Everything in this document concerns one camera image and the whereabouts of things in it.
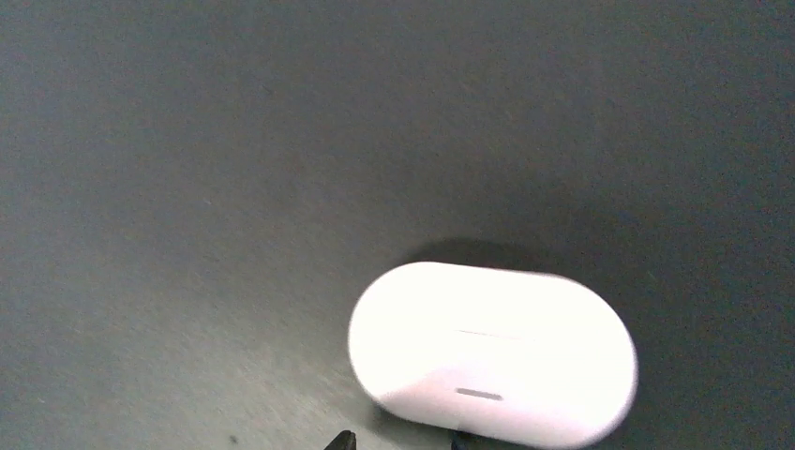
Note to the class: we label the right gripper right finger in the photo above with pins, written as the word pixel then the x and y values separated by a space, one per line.
pixel 461 440

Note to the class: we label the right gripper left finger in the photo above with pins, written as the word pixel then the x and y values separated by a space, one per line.
pixel 345 440

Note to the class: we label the white charging case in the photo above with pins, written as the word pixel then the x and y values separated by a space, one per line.
pixel 523 357

